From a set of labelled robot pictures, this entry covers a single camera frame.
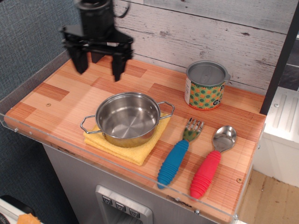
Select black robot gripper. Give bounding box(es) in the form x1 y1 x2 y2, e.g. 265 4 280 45
61 4 133 82

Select small stainless steel pot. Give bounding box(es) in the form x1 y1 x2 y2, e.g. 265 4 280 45
80 92 175 147

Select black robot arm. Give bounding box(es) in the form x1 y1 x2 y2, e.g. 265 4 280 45
61 0 134 81

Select folded yellow cloth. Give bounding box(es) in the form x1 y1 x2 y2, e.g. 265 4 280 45
83 117 171 166

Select clear acrylic table guard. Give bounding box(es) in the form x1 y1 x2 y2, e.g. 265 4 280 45
0 35 267 224

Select patterned can with grey lid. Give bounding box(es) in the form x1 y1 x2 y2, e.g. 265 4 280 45
185 61 231 111

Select grey toy fridge cabinet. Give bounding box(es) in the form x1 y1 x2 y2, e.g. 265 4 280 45
43 145 213 224

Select silver dispenser button panel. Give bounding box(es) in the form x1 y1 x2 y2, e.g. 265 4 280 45
95 185 154 224

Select orange and black object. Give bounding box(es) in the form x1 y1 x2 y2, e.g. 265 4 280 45
0 195 42 224

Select white toy sink unit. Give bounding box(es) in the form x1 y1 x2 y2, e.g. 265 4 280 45
253 87 299 187

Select dark vertical post left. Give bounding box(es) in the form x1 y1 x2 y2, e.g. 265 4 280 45
91 52 105 63

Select dark vertical post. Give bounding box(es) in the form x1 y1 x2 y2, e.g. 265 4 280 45
91 52 105 63
260 3 299 115

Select black braided cable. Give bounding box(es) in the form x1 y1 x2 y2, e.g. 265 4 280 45
114 0 130 18

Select fork with blue handle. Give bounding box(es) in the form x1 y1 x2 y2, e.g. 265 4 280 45
157 118 204 189

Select spoon with red handle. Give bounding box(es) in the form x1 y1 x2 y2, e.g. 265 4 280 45
190 126 237 199

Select dark vertical post right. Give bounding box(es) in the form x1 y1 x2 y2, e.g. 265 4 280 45
260 3 299 115

